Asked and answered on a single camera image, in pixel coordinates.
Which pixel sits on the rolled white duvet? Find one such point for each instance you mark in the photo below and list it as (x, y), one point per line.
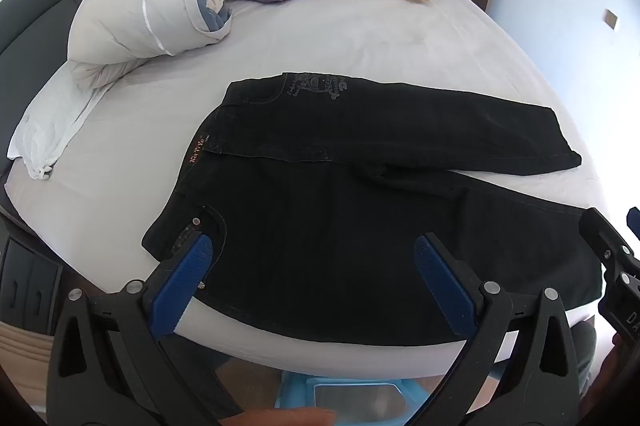
(130, 11)

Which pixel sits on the dark nightstand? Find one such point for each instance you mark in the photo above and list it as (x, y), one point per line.
(27, 281)

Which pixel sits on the wall switch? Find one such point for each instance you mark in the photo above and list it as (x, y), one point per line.
(611, 19)

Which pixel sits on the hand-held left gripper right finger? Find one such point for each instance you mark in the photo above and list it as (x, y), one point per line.
(442, 276)

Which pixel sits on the flat white pillow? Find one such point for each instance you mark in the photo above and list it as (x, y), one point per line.
(50, 121)

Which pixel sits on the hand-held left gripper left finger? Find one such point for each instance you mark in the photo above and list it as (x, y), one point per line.
(187, 271)

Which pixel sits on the bed with white sheet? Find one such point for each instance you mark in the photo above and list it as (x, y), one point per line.
(350, 41)

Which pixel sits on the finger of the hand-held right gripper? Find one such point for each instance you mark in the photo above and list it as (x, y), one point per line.
(600, 233)
(635, 216)

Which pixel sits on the beige curtain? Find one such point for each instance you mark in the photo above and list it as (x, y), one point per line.
(22, 361)

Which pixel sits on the person's left hand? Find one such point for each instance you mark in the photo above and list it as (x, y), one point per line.
(305, 418)

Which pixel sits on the blue plastic stool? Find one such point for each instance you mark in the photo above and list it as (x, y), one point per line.
(345, 393)

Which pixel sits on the black denim pants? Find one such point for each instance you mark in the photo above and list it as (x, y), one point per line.
(325, 216)

